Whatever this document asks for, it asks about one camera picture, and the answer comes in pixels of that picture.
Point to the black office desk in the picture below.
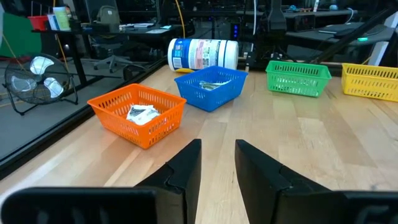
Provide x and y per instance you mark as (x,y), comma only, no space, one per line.
(130,32)

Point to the yellow plastic basket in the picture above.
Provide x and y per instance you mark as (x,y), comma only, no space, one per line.
(370,87)

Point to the green plastic basket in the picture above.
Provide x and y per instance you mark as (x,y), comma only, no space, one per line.
(295,84)

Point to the grey background desk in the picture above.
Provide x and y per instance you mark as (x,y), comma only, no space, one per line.
(311,36)

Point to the green board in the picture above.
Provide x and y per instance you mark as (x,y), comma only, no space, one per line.
(18,35)

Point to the black box blue lights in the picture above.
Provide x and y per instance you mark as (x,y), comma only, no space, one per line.
(234,31)

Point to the orange plastic basket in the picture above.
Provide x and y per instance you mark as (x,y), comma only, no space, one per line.
(118,124)

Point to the black frame clamp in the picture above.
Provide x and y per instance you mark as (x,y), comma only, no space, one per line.
(130,71)

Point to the green striped bandage packet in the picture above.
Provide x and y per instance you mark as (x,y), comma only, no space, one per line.
(224,83)
(206,86)

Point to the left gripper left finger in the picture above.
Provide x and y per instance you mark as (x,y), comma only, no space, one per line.
(183,186)

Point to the black floor fan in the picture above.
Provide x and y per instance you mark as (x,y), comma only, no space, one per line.
(40,77)

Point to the grey office chair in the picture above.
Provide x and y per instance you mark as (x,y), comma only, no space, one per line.
(104,46)

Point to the beige backpack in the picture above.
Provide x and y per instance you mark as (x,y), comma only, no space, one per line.
(108,15)

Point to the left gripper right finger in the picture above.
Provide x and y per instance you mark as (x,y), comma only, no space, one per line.
(273,199)

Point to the green white carton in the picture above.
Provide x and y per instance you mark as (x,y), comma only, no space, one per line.
(62,18)

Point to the blue plastic basket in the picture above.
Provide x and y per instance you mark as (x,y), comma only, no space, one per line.
(211,99)

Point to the white printed wipe packet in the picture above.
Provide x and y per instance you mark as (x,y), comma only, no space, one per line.
(149,116)
(136,111)

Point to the white wipes canister blue label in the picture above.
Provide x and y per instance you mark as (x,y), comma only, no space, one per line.
(202,54)

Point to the black aluminium table frame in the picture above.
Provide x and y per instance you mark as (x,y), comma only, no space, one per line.
(46,141)

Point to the red storage bin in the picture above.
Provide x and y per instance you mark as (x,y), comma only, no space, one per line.
(38,23)

